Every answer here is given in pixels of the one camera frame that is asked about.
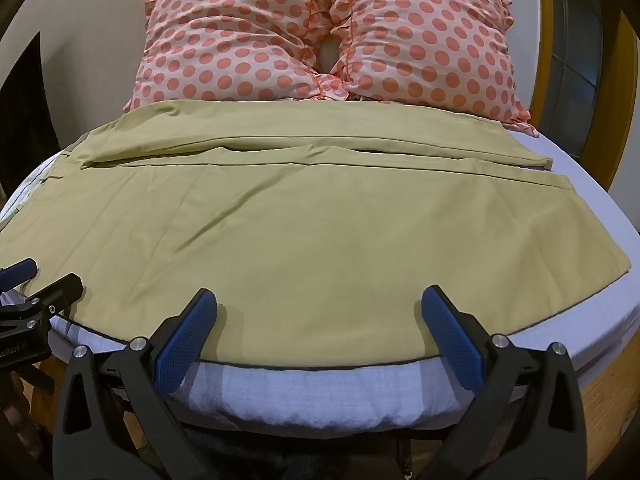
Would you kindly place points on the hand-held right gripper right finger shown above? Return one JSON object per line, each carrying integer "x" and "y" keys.
{"x": 445, "y": 340}

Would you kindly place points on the dark wooden furniture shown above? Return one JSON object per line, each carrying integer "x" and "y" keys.
{"x": 25, "y": 125}

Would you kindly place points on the yellow framed window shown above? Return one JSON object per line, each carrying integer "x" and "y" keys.
{"x": 575, "y": 60}

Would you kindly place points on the pink polka dot pillow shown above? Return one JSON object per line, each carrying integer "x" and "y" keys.
{"x": 425, "y": 40}
{"x": 225, "y": 35}

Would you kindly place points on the olive green bed sheet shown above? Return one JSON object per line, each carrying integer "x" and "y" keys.
{"x": 310, "y": 240}

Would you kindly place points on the bed with lavender sheet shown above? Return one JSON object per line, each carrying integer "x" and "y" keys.
{"x": 595, "y": 195}

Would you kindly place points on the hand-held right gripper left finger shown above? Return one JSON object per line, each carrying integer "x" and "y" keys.
{"x": 182, "y": 340}

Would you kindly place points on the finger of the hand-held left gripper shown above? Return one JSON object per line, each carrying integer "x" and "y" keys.
{"x": 20, "y": 271}
{"x": 60, "y": 292}

